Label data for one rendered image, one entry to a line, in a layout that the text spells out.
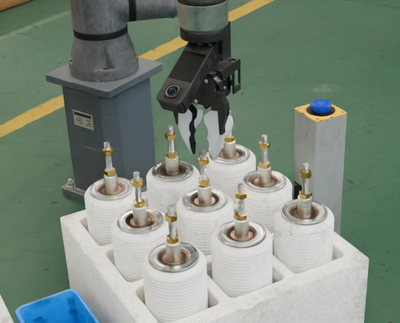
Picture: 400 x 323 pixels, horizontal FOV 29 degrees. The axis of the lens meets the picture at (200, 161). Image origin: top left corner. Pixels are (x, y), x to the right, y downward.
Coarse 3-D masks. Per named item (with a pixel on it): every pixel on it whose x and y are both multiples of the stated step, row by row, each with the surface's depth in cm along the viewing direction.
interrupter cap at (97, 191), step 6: (102, 180) 137; (120, 180) 136; (126, 180) 136; (90, 186) 135; (96, 186) 135; (102, 186) 135; (120, 186) 135; (126, 186) 134; (132, 186) 134; (90, 192) 133; (96, 192) 133; (102, 192) 133; (114, 192) 133; (120, 192) 133; (126, 192) 133; (96, 198) 132; (102, 198) 131; (108, 198) 131; (114, 198) 131; (120, 198) 131
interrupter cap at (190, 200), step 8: (192, 192) 132; (216, 192) 132; (184, 200) 130; (192, 200) 130; (216, 200) 130; (224, 200) 129; (192, 208) 127; (200, 208) 127; (208, 208) 127; (216, 208) 127
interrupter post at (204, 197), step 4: (200, 188) 128; (204, 188) 128; (208, 188) 128; (200, 192) 128; (204, 192) 128; (208, 192) 128; (200, 196) 128; (204, 196) 128; (208, 196) 128; (200, 200) 129; (204, 200) 129; (208, 200) 129
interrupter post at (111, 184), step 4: (104, 176) 132; (108, 176) 132; (112, 176) 132; (116, 176) 133; (104, 180) 133; (108, 180) 132; (112, 180) 132; (116, 180) 133; (104, 184) 133; (108, 184) 133; (112, 184) 133; (116, 184) 133; (108, 188) 133; (112, 188) 133; (116, 188) 133; (108, 192) 133; (112, 192) 133
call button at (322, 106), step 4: (316, 100) 145; (320, 100) 145; (324, 100) 145; (312, 104) 143; (316, 104) 143; (320, 104) 143; (324, 104) 143; (328, 104) 143; (312, 108) 143; (316, 108) 142; (320, 108) 142; (324, 108) 142; (328, 108) 143; (316, 112) 143; (320, 112) 143; (324, 112) 143
